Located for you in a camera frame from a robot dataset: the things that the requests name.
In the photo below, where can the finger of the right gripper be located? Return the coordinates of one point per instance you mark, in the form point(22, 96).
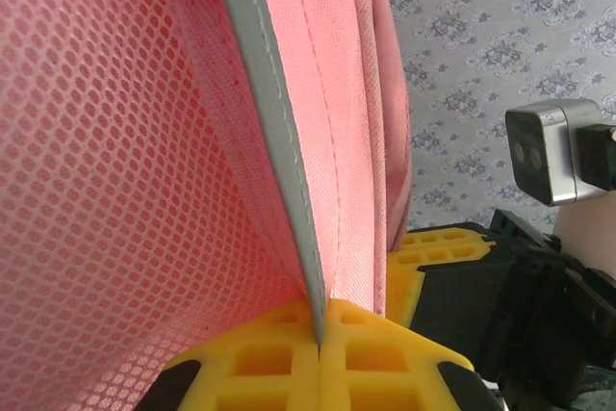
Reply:
point(404, 286)
point(433, 238)

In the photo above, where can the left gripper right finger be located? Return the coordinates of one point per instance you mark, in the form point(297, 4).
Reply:
point(385, 377)

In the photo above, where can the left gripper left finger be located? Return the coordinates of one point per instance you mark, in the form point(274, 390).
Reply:
point(269, 377)

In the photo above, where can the pink student backpack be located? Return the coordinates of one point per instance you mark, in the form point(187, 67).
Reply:
point(120, 141)

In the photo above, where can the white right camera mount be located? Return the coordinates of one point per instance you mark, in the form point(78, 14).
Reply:
point(592, 228)

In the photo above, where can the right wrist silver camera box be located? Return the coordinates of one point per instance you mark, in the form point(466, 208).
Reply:
point(553, 156)

